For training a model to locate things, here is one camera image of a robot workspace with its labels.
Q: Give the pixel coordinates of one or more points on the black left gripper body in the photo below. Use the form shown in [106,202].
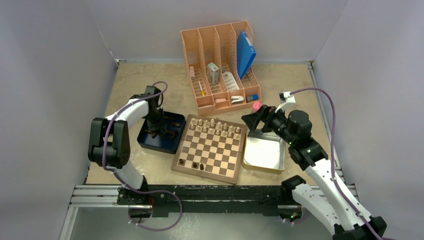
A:
[155,120]

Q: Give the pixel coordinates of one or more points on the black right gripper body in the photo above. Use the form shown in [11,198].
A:
[275,121]

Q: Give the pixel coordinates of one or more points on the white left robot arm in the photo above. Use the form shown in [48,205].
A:
[109,140]

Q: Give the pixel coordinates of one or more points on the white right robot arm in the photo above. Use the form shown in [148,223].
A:
[338,210]

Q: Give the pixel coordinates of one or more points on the dark chess pieces in tray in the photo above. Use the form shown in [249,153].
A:
[159,128]

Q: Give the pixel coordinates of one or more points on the light chess pieces row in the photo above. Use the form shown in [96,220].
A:
[212,129]

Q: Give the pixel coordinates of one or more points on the wooden chess board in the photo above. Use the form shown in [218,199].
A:
[221,160]

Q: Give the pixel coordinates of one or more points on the pink cap bottle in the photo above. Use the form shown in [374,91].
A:
[256,106]

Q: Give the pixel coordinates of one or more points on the dark blue tin tray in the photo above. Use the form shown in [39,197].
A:
[169,143]

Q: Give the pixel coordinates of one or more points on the blue cap glue stick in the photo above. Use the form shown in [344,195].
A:
[251,98]

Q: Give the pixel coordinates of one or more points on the white stapler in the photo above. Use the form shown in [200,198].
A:
[236,99]

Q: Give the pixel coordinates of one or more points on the white labelled packet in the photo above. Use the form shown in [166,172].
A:
[230,81]

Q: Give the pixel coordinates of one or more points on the yellow pen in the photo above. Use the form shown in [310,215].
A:
[201,89]

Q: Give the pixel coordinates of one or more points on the white red small box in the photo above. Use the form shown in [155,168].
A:
[212,71]

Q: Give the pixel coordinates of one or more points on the blue folder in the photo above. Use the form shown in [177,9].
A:
[245,54]

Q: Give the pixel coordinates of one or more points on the orange file organizer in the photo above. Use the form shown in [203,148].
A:
[217,44]

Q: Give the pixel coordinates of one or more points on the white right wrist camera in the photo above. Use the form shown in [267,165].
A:
[287,100]

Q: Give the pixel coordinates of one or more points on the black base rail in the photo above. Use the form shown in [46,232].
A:
[267,200]

